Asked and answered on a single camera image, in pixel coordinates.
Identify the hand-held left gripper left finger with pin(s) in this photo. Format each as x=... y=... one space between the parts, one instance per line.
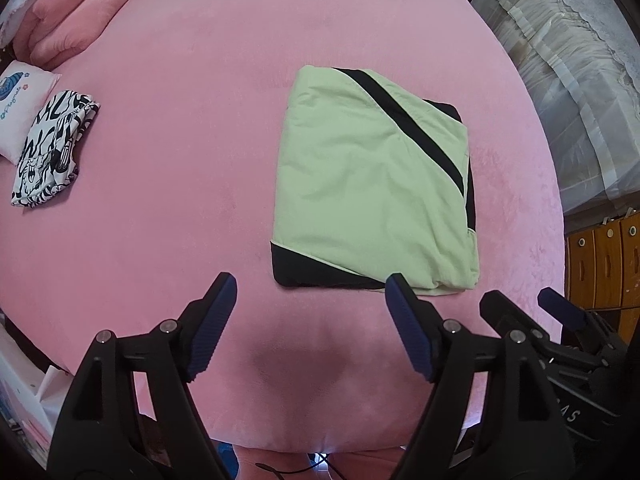
x=210 y=325

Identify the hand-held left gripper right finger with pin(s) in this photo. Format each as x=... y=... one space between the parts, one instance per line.
x=410 y=330

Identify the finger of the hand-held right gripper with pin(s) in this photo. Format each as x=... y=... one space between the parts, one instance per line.
x=505 y=315
x=562 y=307

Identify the green and black hooded jacket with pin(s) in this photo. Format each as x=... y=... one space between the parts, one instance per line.
x=360 y=185

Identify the wooden drawer cabinet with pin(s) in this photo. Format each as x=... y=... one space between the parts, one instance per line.
x=605 y=260

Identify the person's right leg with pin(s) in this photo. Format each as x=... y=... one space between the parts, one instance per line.
x=375 y=462

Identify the person's leg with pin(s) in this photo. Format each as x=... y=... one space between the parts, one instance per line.
x=270 y=462
x=375 y=462

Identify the pink bed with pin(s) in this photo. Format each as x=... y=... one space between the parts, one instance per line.
x=175 y=185

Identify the person's left leg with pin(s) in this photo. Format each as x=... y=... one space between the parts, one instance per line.
x=270 y=462

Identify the black and white patterned cloth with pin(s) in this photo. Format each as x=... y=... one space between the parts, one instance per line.
x=50 y=150

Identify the lace-covered furniture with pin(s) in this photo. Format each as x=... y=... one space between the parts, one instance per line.
x=575 y=60

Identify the small white printed pillow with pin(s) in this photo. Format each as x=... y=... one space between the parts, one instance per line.
x=25 y=105

